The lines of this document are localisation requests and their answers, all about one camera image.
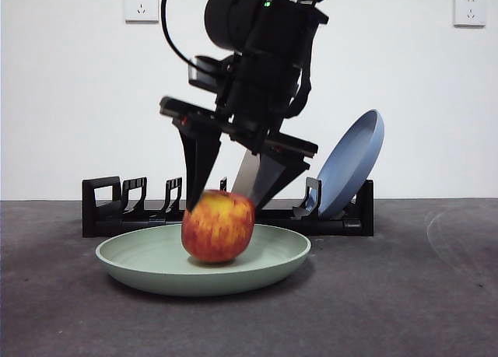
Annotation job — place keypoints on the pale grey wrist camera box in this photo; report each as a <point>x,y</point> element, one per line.
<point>197,73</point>

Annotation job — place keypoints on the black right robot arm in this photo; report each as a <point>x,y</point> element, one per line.
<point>225,18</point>

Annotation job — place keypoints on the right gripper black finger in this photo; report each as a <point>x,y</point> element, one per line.
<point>276,178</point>
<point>198,158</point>

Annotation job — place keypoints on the green plate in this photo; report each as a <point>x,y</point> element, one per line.
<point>155,263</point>

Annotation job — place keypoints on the red yellow apple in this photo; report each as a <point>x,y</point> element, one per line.
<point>218,232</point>

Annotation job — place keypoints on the black plate rack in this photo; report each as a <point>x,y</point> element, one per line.
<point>88,217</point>

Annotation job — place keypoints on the white plate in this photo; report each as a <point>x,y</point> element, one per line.
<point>245,174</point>

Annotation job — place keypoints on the blue plate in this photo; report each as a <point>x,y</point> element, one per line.
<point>350,166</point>

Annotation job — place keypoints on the white wall socket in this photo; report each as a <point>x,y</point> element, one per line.
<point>469,10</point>
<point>142,5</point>

